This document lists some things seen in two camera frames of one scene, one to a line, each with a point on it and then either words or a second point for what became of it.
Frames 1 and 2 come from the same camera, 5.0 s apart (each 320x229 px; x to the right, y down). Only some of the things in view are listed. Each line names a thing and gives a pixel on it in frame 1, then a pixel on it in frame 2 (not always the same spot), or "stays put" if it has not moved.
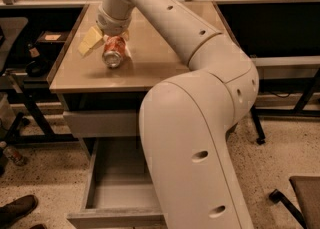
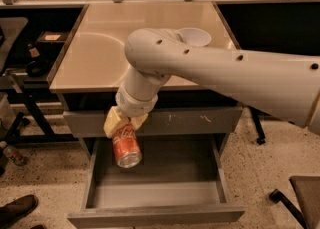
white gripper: [112, 25] -> [135, 105]
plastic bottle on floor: [15, 156] stays put
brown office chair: [307, 192] stays put
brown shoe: [17, 209] stays put
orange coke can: [113, 50] -> [127, 146]
